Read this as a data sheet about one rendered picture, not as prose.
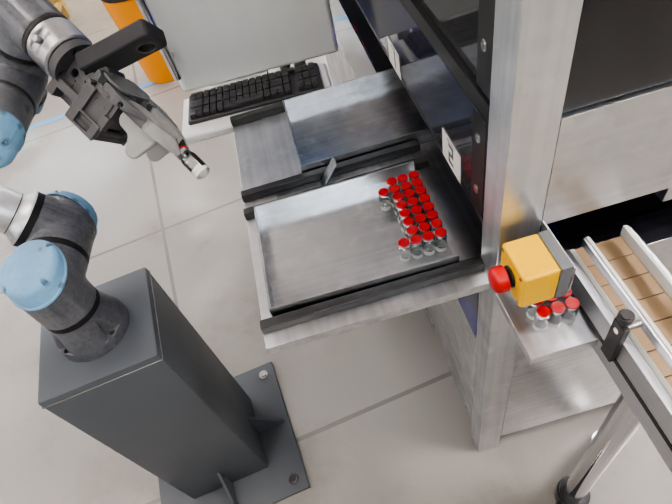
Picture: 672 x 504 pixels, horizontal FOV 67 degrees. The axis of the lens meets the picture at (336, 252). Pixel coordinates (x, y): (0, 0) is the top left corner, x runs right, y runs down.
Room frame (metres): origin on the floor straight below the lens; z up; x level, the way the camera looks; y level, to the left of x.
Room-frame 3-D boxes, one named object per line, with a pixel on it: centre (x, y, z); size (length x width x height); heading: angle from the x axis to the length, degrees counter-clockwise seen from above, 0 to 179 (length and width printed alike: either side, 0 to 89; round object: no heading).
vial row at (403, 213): (0.64, -0.14, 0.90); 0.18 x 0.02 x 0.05; 179
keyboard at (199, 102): (1.35, 0.10, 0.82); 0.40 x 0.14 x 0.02; 86
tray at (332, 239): (0.64, -0.03, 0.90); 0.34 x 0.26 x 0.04; 89
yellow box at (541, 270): (0.39, -0.27, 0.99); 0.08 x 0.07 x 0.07; 90
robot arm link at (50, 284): (0.69, 0.54, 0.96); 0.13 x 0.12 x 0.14; 175
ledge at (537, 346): (0.38, -0.31, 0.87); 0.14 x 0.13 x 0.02; 90
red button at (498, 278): (0.39, -0.22, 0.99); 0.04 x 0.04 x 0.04; 0
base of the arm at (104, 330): (0.69, 0.54, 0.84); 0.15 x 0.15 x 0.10
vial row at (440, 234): (0.64, -0.19, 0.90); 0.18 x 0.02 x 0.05; 179
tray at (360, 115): (0.98, -0.15, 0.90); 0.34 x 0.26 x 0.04; 90
